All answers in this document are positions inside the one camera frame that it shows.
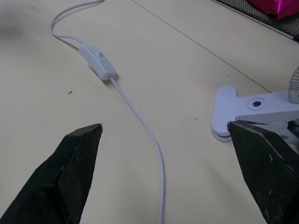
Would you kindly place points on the white clamp lamp base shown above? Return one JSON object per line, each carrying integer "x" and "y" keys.
{"x": 251, "y": 109}

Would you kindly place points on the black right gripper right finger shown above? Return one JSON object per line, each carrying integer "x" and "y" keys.
{"x": 264, "y": 172}

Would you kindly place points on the black mesh tray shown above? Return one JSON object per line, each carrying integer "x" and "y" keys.
{"x": 264, "y": 14}

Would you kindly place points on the magenta shiny package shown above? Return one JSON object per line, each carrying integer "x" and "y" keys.
{"x": 280, "y": 6}

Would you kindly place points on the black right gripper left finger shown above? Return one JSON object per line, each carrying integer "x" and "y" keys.
{"x": 56, "y": 182}

